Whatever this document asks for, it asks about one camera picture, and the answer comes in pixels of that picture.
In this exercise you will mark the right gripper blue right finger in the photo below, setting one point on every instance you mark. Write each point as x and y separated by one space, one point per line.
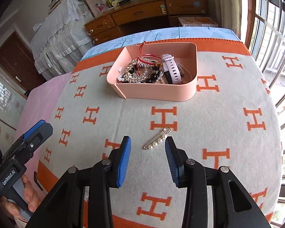
176 158

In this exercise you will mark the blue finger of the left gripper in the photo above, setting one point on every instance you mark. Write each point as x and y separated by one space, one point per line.
32 129

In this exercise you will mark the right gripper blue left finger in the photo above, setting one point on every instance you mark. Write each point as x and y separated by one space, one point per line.
122 160

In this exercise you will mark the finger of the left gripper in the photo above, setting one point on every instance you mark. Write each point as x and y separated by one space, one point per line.
35 140

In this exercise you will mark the pearl safety pin brooch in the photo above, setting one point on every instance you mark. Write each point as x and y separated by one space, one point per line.
158 139

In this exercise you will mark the silver leaf wreath brooch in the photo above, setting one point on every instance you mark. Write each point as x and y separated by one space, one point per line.
137 71

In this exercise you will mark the pink smart watch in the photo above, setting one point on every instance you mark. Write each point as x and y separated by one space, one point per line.
171 70

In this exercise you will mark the left hand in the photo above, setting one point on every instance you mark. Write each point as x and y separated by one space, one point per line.
31 197

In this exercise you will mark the orange grey H blanket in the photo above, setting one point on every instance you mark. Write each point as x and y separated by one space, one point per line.
207 94

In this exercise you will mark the brown wooden door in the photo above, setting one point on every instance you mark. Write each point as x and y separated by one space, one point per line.
17 62

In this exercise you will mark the white lace covered furniture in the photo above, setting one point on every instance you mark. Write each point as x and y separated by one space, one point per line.
61 41

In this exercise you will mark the pink rectangular tray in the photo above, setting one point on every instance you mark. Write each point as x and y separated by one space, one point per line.
156 86

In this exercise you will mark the light blue patterned sheet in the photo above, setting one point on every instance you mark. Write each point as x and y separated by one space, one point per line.
161 34

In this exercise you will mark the stack of books by desk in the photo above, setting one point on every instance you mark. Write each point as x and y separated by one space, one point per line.
197 22

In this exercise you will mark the wooden desk with drawers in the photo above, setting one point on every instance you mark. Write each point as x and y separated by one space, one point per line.
142 15

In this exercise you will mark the beige curtain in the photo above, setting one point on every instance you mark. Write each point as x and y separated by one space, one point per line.
227 14

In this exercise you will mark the metal window grille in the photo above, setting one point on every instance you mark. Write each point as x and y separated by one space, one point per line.
266 41

